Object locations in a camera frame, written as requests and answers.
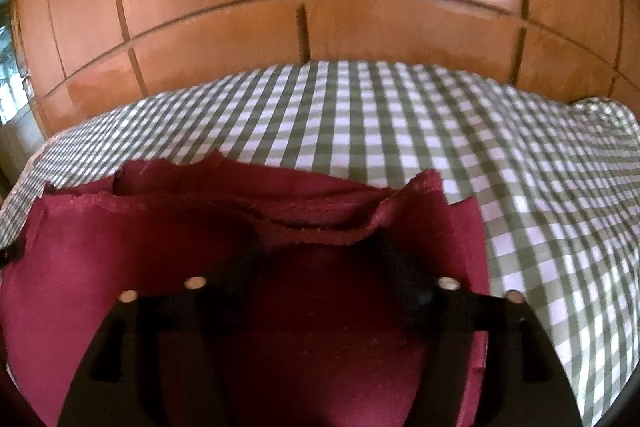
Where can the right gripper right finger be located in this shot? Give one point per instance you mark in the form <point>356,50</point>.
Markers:
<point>488,360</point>

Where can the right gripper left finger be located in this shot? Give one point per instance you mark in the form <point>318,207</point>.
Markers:
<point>165,360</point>

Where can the maroon long-sleeve shirt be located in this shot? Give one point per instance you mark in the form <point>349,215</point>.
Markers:
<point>153,225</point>

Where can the green white checkered bedsheet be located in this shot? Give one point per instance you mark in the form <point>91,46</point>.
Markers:
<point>558,185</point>

